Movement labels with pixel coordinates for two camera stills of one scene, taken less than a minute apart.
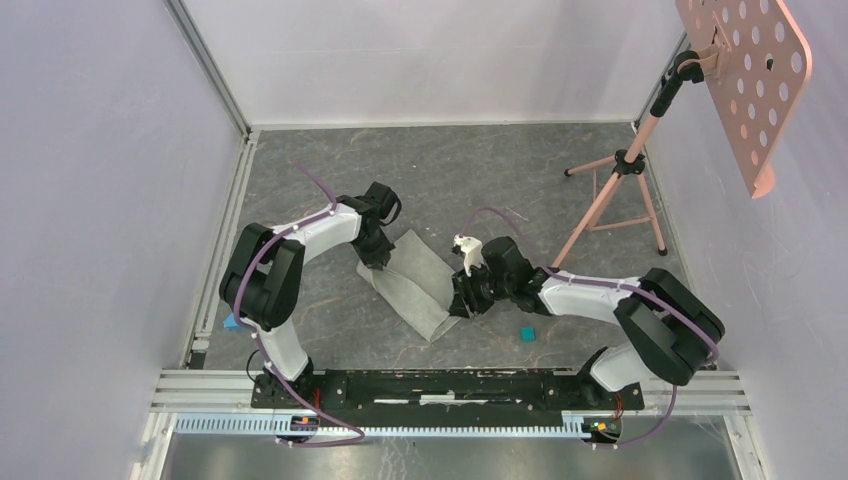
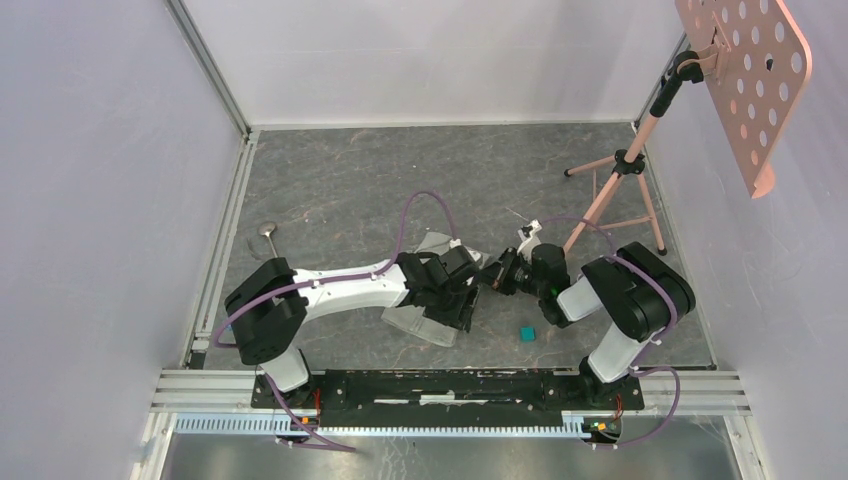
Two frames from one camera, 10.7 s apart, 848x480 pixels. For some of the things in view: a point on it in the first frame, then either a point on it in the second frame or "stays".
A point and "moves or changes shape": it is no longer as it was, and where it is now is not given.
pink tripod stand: [622, 199] stays
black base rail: [440, 397] stays
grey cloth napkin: [416, 286] moves or changes shape
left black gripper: [380, 255] to [460, 315]
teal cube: [528, 334] stays
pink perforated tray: [757, 66] stays
